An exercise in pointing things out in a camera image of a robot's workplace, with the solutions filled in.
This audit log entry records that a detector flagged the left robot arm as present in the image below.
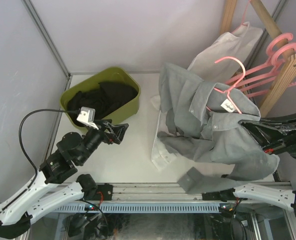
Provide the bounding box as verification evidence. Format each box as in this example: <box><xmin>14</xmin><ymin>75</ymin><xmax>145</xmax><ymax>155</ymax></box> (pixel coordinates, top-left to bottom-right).
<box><xmin>0</xmin><ymin>119</ymin><xmax>129</xmax><ymax>240</ymax></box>

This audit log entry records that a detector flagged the aluminium frame rail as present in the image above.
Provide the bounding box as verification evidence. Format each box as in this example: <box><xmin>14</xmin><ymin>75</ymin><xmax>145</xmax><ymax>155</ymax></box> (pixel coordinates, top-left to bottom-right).
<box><xmin>24</xmin><ymin>182</ymin><xmax>296</xmax><ymax>204</ymax></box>

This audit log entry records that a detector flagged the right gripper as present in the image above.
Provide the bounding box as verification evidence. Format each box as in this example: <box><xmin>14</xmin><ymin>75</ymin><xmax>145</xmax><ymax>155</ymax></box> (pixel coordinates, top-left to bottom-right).
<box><xmin>236</xmin><ymin>109</ymin><xmax>296</xmax><ymax>168</ymax></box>

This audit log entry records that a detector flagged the green plastic basket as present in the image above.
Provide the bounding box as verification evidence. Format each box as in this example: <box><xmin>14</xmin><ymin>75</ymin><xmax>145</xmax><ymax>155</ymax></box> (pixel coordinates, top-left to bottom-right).
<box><xmin>59</xmin><ymin>66</ymin><xmax>141</xmax><ymax>130</ymax></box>

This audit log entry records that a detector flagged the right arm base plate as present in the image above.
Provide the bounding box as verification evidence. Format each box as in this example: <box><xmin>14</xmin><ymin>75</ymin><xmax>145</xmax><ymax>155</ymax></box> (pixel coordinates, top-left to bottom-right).
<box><xmin>202</xmin><ymin>192</ymin><xmax>223</xmax><ymax>202</ymax></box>

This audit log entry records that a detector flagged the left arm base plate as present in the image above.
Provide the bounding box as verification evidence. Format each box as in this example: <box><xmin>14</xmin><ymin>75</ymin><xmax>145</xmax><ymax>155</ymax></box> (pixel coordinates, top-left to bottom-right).
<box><xmin>89</xmin><ymin>183</ymin><xmax>113</xmax><ymax>201</ymax></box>

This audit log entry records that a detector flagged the pink hanger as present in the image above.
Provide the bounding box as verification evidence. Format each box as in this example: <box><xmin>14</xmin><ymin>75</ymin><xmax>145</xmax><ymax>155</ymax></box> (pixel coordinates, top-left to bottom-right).
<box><xmin>213</xmin><ymin>56</ymin><xmax>246</xmax><ymax>114</ymax></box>
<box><xmin>231</xmin><ymin>0</ymin><xmax>251</xmax><ymax>34</ymax></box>
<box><xmin>235</xmin><ymin>42</ymin><xmax>296</xmax><ymax>98</ymax></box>
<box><xmin>225</xmin><ymin>32</ymin><xmax>293</xmax><ymax>85</ymax></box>

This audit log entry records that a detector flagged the grey shirt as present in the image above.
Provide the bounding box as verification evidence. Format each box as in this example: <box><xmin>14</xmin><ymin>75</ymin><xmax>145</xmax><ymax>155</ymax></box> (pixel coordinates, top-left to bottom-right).
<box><xmin>158</xmin><ymin>63</ymin><xmax>279</xmax><ymax>195</ymax></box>

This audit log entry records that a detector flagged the left camera cable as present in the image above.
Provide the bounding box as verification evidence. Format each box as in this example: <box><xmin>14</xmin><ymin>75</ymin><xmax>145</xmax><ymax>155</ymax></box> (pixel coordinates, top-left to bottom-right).
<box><xmin>19</xmin><ymin>108</ymin><xmax>80</xmax><ymax>173</ymax></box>

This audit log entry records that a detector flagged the white shirt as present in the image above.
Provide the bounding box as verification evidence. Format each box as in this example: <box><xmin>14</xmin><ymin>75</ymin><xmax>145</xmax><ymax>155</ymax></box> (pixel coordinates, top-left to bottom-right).
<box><xmin>151</xmin><ymin>22</ymin><xmax>263</xmax><ymax>172</ymax></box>

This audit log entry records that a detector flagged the wooden clothes rack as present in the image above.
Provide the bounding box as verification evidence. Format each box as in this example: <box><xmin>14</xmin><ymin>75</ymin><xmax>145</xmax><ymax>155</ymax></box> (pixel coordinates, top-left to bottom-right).
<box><xmin>219</xmin><ymin>0</ymin><xmax>296</xmax><ymax>118</ymax></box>

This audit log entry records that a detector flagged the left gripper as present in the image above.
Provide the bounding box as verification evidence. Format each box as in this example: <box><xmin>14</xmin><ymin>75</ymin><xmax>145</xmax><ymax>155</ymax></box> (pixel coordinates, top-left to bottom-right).
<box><xmin>78</xmin><ymin>118</ymin><xmax>128</xmax><ymax>165</ymax></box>

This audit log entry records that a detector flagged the slotted cable duct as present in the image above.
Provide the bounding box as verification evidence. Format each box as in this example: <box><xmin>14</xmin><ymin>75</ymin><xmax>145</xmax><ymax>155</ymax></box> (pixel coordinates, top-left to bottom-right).
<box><xmin>52</xmin><ymin>202</ymin><xmax>220</xmax><ymax>214</ymax></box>

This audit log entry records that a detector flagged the pink hanger under white shirt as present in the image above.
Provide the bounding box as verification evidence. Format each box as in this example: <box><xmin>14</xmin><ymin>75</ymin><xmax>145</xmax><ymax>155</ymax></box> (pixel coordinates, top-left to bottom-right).
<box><xmin>231</xmin><ymin>0</ymin><xmax>251</xmax><ymax>34</ymax></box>

